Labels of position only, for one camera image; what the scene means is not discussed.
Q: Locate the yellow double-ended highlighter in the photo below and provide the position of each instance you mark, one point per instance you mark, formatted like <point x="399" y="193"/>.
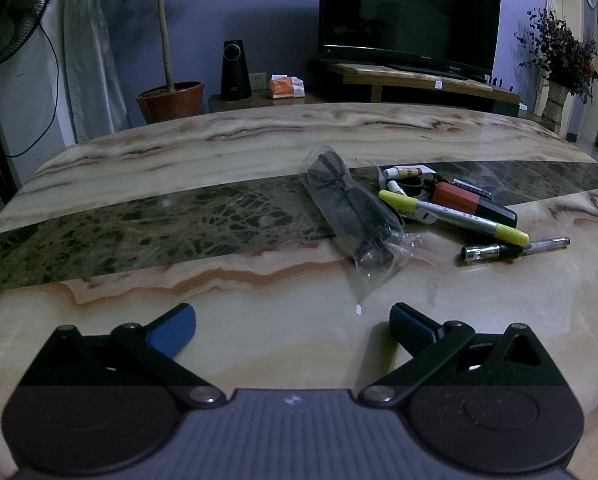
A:
<point x="459" y="220"/>

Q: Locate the clear gel pen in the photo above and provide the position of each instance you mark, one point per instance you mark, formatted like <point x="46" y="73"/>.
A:
<point x="494" y="251"/>

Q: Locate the dark low cabinet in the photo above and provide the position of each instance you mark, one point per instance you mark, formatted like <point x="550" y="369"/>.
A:
<point x="259" y="104"/>

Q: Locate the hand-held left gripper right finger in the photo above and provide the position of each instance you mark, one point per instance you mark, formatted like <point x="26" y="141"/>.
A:
<point x="408" y="329"/>

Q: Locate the wooden television stand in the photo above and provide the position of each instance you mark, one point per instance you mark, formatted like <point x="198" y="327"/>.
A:
<point x="414" y="77"/>

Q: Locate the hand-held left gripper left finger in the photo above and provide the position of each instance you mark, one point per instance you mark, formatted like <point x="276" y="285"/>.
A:
<point x="176" y="329"/>

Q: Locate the black cone speaker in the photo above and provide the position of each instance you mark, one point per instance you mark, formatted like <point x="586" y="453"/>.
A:
<point x="235" y="80"/>

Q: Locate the small white cream tube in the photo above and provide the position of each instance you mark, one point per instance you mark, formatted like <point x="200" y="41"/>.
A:
<point x="409" y="172"/>

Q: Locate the potted tree terracotta pot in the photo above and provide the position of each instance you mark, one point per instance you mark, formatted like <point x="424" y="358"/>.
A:
<point x="171" y="102"/>

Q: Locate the silver glue tube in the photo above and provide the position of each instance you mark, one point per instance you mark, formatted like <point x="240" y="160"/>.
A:
<point x="393" y="187"/>

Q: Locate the white curtain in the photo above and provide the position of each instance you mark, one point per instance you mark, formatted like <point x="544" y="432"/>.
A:
<point x="89" y="60"/>

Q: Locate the white wall socket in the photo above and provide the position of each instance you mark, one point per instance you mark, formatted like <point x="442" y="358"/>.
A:
<point x="257" y="80"/>

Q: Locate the dried flower bouquet in vase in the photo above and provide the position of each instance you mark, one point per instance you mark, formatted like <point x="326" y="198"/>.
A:
<point x="561" y="55"/>

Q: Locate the orange tissue pack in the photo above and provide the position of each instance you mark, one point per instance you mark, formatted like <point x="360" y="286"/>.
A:
<point x="285" y="87"/>

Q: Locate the black glasses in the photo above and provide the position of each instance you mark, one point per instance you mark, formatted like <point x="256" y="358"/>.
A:
<point x="339" y="195"/>

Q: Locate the black flat-screen television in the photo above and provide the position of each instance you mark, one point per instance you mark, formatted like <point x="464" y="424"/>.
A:
<point x="404" y="10"/>

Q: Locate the red and black box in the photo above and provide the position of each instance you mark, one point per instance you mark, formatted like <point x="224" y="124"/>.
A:
<point x="454" y="196"/>

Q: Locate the small white scrap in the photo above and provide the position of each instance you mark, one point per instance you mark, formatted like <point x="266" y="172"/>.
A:
<point x="358" y="309"/>

